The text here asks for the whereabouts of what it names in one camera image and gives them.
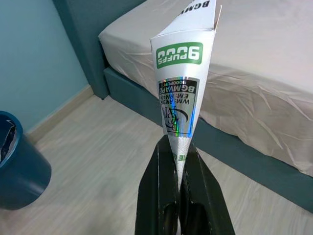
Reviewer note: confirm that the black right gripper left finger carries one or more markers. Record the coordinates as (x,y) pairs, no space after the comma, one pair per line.
(156,191)

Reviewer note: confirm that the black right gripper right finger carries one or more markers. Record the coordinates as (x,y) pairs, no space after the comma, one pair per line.
(205,195)

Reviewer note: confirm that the white green vape box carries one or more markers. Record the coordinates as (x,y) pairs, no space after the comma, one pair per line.
(181,73)

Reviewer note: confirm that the cream sheeted mattress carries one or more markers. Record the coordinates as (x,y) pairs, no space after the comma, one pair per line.
(244,73)

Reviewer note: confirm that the blue plastic bucket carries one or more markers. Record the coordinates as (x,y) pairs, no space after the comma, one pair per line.
(24,171)

